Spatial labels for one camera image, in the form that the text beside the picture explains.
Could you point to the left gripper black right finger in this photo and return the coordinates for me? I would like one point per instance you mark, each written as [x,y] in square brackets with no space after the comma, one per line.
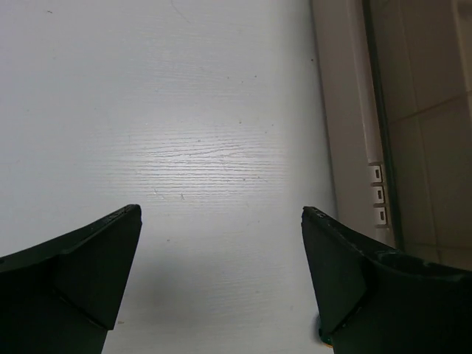
[373,298]

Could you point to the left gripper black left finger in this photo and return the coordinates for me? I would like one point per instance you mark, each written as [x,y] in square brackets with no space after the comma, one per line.
[64,295]

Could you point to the beige plastic toolbox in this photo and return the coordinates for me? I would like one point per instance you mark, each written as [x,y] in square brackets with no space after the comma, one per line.
[396,84]

